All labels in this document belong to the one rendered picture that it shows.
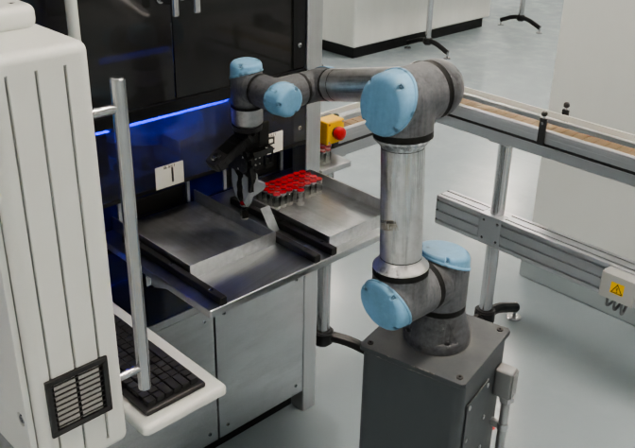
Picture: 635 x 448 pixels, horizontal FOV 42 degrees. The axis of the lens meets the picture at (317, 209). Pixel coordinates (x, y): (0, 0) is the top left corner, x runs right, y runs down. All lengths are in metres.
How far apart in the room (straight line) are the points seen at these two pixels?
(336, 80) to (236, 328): 0.95
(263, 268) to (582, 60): 1.84
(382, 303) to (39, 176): 0.74
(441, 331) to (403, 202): 0.36
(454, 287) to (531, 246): 1.24
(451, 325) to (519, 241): 1.22
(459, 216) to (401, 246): 1.52
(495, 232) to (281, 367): 0.93
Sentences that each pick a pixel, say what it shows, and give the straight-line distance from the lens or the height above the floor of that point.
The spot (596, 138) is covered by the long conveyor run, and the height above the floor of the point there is 0.93.
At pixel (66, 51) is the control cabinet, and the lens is 1.27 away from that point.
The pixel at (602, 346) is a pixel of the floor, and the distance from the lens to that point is 3.45.
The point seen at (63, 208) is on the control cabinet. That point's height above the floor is 1.30.
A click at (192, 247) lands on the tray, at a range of 2.07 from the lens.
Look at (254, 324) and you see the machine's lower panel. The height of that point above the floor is 0.45.
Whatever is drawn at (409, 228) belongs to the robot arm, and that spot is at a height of 1.13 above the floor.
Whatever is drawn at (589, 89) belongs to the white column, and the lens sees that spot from 3.41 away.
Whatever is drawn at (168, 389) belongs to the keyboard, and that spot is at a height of 0.83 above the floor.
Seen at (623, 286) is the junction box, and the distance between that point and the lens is 2.80.
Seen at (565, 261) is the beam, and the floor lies 0.50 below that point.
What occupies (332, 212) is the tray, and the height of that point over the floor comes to 0.88.
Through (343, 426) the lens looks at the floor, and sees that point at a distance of 2.87.
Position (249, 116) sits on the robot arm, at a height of 1.22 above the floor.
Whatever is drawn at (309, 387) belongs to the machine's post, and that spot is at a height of 0.09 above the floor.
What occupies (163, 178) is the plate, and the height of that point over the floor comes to 1.02.
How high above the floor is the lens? 1.86
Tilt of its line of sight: 26 degrees down
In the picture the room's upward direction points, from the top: 1 degrees clockwise
